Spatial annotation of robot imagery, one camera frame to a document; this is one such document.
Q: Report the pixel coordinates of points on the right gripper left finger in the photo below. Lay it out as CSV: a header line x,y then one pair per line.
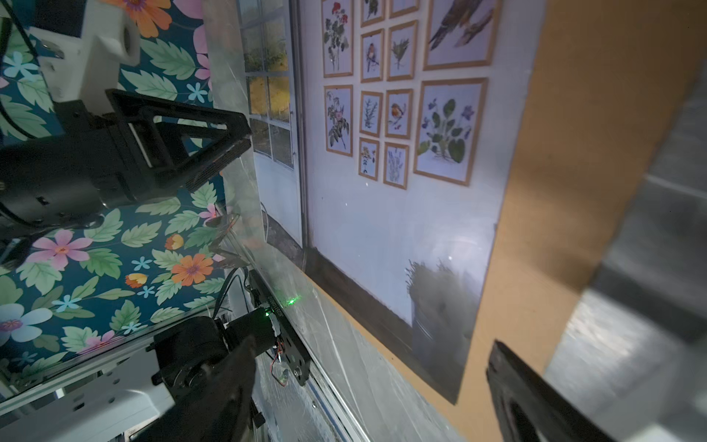
x,y
201,387

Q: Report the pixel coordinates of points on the brown frame backing board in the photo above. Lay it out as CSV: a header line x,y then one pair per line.
x,y
580,95

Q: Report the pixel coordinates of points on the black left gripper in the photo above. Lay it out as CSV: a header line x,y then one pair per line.
x,y
145,150

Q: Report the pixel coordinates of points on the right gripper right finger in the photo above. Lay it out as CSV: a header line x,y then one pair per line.
x,y
527,408

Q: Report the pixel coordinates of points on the photo print sheet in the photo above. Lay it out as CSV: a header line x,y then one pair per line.
x,y
383,137

